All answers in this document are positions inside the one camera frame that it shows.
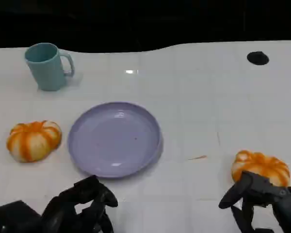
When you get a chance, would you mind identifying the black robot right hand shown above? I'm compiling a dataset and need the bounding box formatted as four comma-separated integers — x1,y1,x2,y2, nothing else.
218,170,291,233

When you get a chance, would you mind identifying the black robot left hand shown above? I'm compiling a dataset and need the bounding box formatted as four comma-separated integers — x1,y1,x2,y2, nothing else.
40,175,119,233

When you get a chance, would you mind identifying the orange and white bread roll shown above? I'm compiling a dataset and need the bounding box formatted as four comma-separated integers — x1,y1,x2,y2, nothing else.
231,150,291,187
6,120,63,163

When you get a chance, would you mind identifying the lilac plate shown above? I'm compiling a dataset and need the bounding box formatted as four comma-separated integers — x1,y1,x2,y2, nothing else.
67,101,163,180

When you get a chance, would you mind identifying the black round table grommet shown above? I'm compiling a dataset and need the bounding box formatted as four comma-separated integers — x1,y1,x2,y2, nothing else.
246,51,270,66

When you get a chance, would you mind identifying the pale green mug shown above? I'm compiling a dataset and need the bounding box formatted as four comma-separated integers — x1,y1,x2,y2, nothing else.
24,42,75,92

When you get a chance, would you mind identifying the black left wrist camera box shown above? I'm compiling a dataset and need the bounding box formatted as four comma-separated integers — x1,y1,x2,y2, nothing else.
0,200,43,233

